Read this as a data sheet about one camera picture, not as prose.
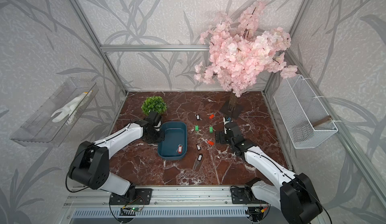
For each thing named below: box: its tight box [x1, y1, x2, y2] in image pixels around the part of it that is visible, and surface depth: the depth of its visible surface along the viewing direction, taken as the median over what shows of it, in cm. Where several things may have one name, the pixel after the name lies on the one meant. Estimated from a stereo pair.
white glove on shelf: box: [50, 90, 94, 125], surface depth 68 cm
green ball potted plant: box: [141, 95, 168, 117], surface depth 98 cm
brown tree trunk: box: [228, 88, 239, 112], surface depth 104 cm
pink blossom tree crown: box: [194, 1, 299, 98], surface depth 68 cm
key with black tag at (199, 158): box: [193, 153, 204, 171], surface depth 88 cm
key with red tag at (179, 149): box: [175, 143, 183, 155], surface depth 90 cm
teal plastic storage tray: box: [157, 121, 188, 161], surface depth 93 cm
